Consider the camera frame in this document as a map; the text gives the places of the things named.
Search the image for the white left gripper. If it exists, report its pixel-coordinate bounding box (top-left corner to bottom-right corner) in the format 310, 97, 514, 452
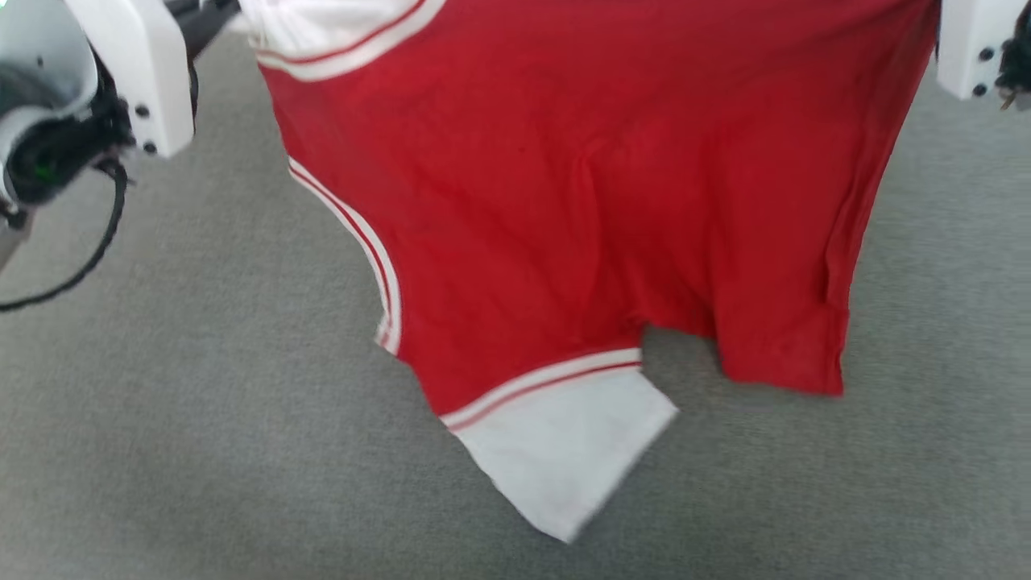
64, 0, 242, 159

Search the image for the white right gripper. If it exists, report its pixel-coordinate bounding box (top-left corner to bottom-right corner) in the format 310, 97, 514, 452
934, 0, 1031, 102

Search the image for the red and white basketball jersey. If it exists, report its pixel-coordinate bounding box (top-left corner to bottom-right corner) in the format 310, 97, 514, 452
228, 0, 943, 545

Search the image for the grey fabric sofa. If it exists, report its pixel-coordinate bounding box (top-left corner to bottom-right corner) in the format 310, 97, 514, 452
0, 32, 1031, 580

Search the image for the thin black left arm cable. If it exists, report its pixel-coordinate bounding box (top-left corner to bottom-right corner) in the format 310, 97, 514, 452
0, 157, 131, 313

